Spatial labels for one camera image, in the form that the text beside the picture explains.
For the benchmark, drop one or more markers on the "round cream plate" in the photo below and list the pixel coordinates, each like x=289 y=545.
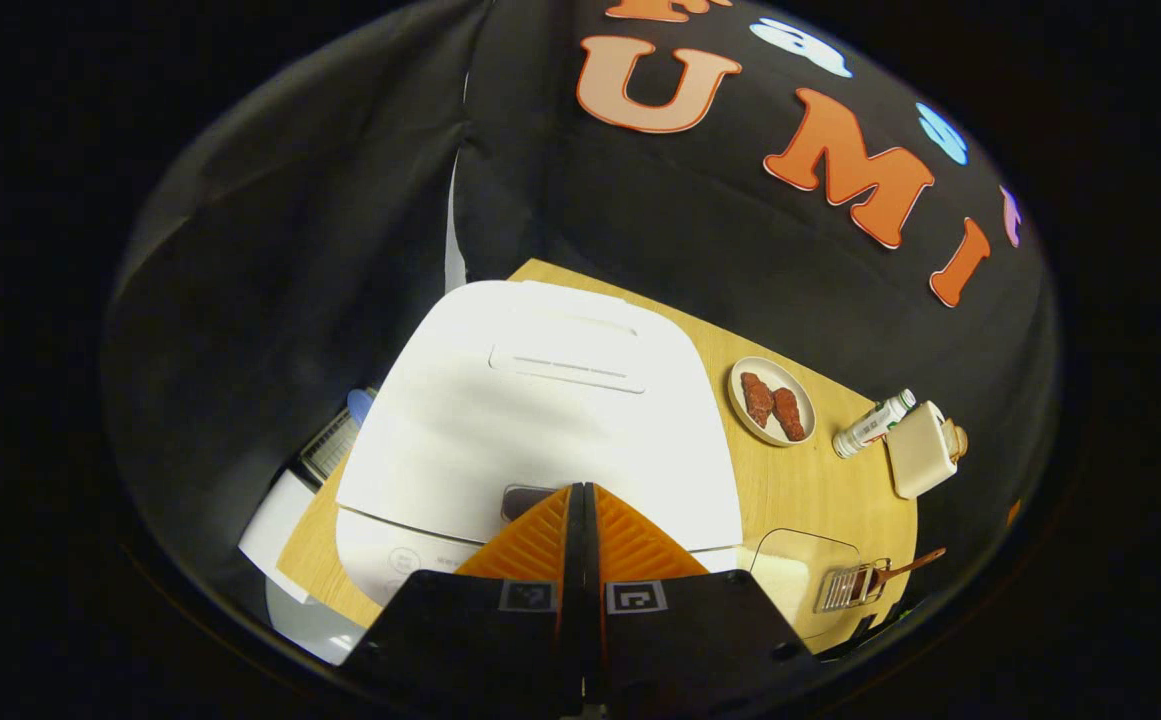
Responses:
x=775 y=438

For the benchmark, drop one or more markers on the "cream toaster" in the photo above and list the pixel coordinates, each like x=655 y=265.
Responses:
x=918 y=452

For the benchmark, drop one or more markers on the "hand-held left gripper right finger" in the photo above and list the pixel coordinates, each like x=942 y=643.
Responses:
x=700 y=630

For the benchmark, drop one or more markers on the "white drink bottle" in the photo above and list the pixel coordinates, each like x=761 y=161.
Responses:
x=870 y=425

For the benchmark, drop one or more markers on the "dark wooden spoon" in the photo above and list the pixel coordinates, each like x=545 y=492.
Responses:
x=910 y=566

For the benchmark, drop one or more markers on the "black backdrop cloth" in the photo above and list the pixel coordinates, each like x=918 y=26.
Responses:
x=700 y=220

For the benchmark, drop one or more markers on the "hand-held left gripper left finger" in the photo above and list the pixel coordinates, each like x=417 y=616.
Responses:
x=460 y=630

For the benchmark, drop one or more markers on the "white paper sheet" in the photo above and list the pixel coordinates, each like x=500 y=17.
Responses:
x=275 y=530

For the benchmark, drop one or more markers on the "white rice cooker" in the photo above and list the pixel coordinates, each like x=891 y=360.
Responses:
x=540 y=430

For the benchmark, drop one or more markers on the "clear glass rice tray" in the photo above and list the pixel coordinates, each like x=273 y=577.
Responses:
x=790 y=575

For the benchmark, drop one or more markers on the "toast bread slice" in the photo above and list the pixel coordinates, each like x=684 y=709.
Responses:
x=958 y=440

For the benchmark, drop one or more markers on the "grey ribbed object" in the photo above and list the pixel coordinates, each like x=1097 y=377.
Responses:
x=330 y=450

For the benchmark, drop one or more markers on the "brown meat piece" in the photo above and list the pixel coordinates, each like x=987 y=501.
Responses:
x=790 y=415
x=757 y=398

